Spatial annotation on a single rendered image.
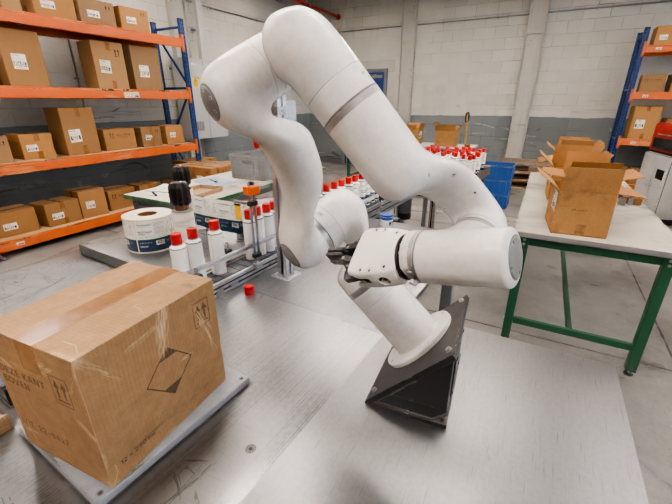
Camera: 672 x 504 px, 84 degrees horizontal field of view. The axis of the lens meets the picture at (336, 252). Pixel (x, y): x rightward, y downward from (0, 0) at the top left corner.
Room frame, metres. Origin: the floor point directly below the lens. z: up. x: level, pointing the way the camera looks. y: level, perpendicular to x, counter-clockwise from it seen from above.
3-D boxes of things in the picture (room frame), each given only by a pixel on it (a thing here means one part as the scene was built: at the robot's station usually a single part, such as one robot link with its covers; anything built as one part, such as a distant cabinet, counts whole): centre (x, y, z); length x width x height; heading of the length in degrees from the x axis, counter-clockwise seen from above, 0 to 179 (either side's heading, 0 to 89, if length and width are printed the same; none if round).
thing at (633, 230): (2.80, -1.90, 0.39); 2.20 x 0.80 x 0.78; 152
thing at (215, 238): (1.24, 0.43, 0.98); 0.05 x 0.05 x 0.20
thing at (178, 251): (1.10, 0.51, 0.98); 0.05 x 0.05 x 0.20
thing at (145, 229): (1.53, 0.81, 0.95); 0.20 x 0.20 x 0.14
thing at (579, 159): (2.43, -1.64, 0.96); 0.53 x 0.45 x 0.37; 63
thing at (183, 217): (1.46, 0.62, 1.03); 0.09 x 0.09 x 0.30
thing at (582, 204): (2.08, -1.42, 0.97); 0.51 x 0.39 x 0.37; 67
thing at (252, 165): (3.70, 0.69, 0.91); 0.60 x 0.40 x 0.22; 155
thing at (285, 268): (1.33, 0.20, 1.16); 0.04 x 0.04 x 0.67; 58
